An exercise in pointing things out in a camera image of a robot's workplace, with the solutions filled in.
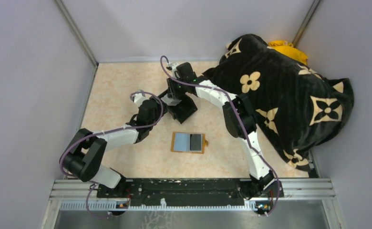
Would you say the black plastic card box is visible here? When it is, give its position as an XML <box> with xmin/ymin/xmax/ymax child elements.
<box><xmin>158</xmin><ymin>89</ymin><xmax>198</xmax><ymax>124</ymax></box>

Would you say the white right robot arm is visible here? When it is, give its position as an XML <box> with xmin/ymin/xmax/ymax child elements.
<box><xmin>160</xmin><ymin>61</ymin><xmax>282</xmax><ymax>199</ymax></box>

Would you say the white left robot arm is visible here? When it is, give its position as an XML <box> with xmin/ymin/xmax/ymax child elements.
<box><xmin>60</xmin><ymin>96</ymin><xmax>166</xmax><ymax>198</ymax></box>

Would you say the stack of white cards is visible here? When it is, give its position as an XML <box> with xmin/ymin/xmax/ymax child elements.
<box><xmin>161</xmin><ymin>94</ymin><xmax>182</xmax><ymax>106</ymax></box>

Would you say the yellow cloth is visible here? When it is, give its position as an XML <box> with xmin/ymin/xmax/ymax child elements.
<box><xmin>269</xmin><ymin>40</ymin><xmax>308</xmax><ymax>65</ymax></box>

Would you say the black flower-pattern blanket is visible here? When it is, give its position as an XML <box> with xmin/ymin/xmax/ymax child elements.
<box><xmin>203</xmin><ymin>34</ymin><xmax>354</xmax><ymax>172</ymax></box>

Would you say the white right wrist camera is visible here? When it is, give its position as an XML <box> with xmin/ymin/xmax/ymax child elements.
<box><xmin>166</xmin><ymin>62</ymin><xmax>179</xmax><ymax>79</ymax></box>

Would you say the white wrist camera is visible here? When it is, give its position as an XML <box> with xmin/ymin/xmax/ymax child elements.
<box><xmin>130</xmin><ymin>92</ymin><xmax>148</xmax><ymax>107</ymax></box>
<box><xmin>166</xmin><ymin>62</ymin><xmax>179</xmax><ymax>79</ymax></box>

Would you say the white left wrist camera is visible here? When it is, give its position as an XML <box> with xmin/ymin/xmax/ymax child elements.
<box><xmin>130</xmin><ymin>92</ymin><xmax>148</xmax><ymax>107</ymax></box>

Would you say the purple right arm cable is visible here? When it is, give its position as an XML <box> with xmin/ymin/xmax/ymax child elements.
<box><xmin>159</xmin><ymin>55</ymin><xmax>284</xmax><ymax>217</ymax></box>

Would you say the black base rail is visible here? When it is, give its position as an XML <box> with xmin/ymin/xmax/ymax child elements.
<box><xmin>45</xmin><ymin>178</ymin><xmax>336</xmax><ymax>220</ymax></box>

